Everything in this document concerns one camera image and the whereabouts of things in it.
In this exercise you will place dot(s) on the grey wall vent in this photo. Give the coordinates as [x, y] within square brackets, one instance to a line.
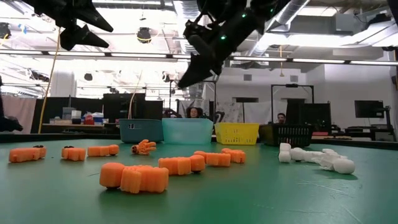
[293, 78]
[247, 77]

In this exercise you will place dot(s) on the red container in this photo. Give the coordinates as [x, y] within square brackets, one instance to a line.
[89, 119]

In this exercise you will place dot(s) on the silver air duct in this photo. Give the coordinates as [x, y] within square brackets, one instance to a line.
[186, 12]
[292, 12]

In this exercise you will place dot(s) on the black computer monitor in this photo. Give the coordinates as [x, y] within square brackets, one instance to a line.
[369, 109]

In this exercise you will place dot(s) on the round black ceiling fixture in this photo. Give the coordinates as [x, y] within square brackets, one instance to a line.
[165, 77]
[88, 76]

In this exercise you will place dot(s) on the orange toy limb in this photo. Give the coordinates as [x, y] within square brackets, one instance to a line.
[27, 154]
[216, 159]
[178, 165]

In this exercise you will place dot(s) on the clear plastic container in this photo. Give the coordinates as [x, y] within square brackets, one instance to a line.
[68, 112]

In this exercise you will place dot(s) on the light teal plastic bin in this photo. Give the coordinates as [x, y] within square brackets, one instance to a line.
[186, 133]

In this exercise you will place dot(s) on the black monitor stand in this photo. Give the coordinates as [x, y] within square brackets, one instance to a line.
[387, 121]

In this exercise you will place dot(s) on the blue-grey plastic bin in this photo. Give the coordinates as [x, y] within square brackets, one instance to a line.
[143, 132]

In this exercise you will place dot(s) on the pale pink curtain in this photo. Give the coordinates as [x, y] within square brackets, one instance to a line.
[17, 112]

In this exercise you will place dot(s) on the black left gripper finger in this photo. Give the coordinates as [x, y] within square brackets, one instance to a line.
[79, 37]
[90, 15]

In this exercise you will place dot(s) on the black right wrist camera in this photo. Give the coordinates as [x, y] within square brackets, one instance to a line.
[196, 29]

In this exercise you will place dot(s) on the white plastic container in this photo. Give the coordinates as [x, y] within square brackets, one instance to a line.
[76, 115]

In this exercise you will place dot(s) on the black plastic basket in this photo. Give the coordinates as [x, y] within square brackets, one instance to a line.
[289, 135]

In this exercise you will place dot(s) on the person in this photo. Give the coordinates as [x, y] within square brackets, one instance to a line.
[194, 112]
[281, 118]

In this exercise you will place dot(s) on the small orange toy block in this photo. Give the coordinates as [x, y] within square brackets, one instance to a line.
[73, 153]

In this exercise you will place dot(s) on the long ceiling light strip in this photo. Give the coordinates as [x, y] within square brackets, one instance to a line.
[77, 53]
[317, 60]

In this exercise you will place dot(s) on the black overhead camera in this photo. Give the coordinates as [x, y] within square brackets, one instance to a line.
[144, 35]

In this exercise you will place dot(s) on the black partition panel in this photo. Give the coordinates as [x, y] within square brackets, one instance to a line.
[68, 112]
[130, 104]

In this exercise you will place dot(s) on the white patterned sheet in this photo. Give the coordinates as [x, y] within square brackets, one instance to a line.
[258, 112]

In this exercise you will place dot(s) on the black background robot arm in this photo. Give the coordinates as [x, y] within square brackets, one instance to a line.
[172, 113]

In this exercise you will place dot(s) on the small orange toy piece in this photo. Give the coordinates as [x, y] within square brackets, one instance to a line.
[235, 156]

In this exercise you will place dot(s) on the black metal frame stand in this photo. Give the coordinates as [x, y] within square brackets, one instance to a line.
[292, 85]
[215, 96]

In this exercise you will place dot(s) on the blue and white box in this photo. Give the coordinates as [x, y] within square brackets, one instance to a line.
[98, 118]

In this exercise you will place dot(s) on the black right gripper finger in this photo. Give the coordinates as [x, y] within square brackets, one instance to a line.
[199, 71]

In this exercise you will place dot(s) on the red flat item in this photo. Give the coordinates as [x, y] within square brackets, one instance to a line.
[320, 133]

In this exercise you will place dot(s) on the black spotlight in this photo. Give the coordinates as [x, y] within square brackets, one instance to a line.
[3, 30]

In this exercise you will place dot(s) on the orange skeleton hand toy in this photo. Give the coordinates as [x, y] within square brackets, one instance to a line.
[143, 147]

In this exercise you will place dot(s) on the black desk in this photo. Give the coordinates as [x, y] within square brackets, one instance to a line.
[367, 129]

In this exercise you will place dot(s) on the yellow plastic basket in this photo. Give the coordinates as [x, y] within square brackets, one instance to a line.
[236, 133]

